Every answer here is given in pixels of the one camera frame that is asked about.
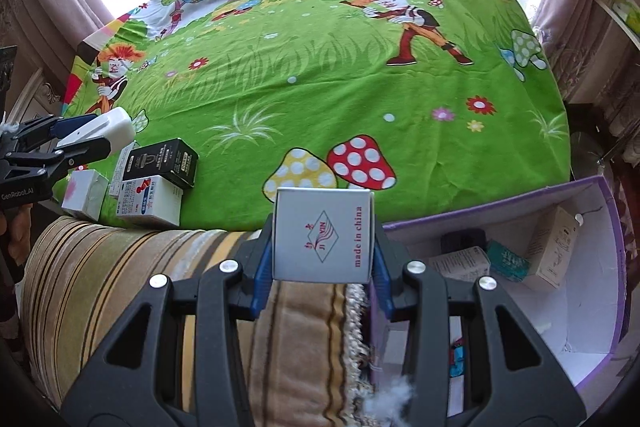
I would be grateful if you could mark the black box white print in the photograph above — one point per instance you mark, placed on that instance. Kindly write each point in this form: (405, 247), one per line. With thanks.
(160, 162)

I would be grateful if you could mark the purple cardboard box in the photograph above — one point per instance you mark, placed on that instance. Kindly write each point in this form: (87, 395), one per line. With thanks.
(575, 307)

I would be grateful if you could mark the tall cream box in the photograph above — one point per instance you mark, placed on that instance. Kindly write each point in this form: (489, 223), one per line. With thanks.
(550, 247)

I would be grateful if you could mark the white box orange print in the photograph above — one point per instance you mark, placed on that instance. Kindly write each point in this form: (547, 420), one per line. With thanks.
(460, 263)

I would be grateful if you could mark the person's left hand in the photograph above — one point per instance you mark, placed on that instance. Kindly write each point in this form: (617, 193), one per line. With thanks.
(12, 234)

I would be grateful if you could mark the plain white box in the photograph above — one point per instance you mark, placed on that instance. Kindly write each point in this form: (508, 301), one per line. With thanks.
(112, 127)

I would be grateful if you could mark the blue red printed packet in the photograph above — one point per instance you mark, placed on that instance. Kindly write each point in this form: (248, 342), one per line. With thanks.
(457, 359)

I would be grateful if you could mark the green cartoon printed blanket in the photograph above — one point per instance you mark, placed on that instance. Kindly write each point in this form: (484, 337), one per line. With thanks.
(325, 82)

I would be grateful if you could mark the grey box red print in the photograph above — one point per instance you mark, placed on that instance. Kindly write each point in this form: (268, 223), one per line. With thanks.
(320, 237)

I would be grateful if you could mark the cream carved furniture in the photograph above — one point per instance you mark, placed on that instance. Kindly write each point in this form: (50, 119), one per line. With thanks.
(40, 92)

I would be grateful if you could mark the white cotton fluff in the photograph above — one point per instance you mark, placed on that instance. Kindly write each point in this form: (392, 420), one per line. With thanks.
(390, 394)

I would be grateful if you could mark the white box red blue print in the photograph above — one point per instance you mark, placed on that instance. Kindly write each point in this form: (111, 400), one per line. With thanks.
(150, 204)

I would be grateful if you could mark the teal green box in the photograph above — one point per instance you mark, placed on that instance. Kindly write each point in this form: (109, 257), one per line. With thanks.
(507, 259)

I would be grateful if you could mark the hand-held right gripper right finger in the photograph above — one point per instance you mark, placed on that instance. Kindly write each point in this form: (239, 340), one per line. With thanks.
(381, 277)

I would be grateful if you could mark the striped brown fringed cushion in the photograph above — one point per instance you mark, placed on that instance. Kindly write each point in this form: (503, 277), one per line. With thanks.
(125, 257)

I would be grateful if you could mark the small narrow white box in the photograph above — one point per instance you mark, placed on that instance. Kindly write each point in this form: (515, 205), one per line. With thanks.
(119, 172)

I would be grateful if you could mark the white box pink print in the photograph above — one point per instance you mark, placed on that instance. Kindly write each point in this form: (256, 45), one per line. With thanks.
(82, 194)

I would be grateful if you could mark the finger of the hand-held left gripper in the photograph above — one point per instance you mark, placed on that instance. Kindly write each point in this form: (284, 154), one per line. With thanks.
(82, 152)
(75, 126)

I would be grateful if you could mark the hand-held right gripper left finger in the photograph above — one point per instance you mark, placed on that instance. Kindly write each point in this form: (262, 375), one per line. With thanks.
(262, 267)

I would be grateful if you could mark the small dark box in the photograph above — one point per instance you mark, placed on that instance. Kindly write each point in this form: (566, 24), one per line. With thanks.
(462, 239)

